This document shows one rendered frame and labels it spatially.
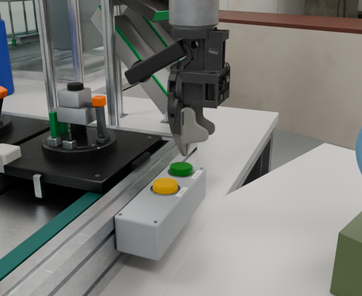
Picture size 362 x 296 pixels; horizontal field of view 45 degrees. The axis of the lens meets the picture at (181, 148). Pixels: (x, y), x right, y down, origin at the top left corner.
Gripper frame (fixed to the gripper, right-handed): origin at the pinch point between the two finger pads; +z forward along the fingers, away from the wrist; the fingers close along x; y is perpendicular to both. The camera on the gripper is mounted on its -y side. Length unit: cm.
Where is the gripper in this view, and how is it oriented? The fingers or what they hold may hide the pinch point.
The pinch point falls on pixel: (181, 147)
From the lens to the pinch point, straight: 74.8
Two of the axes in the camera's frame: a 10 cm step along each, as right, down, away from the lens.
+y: 9.3, 1.3, -3.4
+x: 3.7, -3.4, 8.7
